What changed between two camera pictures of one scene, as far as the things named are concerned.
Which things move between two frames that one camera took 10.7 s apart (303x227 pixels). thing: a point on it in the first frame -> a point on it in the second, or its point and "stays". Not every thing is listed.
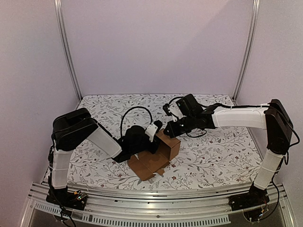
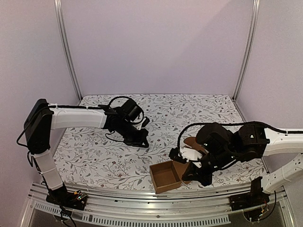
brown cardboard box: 145,165 -> 168,175
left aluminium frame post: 59,21 stays
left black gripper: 155,143 -> 139,142
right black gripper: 177,125 -> 200,168
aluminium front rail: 201,207 stays
